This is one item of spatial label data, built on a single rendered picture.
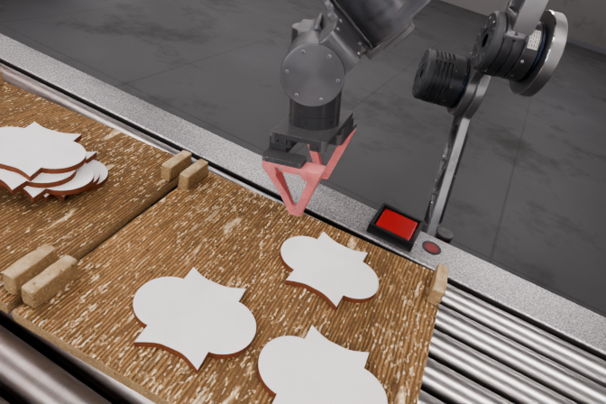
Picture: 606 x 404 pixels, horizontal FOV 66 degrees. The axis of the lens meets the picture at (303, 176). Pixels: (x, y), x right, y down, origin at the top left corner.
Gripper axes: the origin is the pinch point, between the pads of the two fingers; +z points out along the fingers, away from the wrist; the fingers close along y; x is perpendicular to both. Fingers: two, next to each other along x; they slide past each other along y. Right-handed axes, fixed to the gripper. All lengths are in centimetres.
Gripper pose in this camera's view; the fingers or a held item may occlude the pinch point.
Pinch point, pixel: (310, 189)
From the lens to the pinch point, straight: 58.1
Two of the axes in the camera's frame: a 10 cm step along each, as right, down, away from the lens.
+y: -3.6, 4.4, -8.2
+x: 9.3, 2.1, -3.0
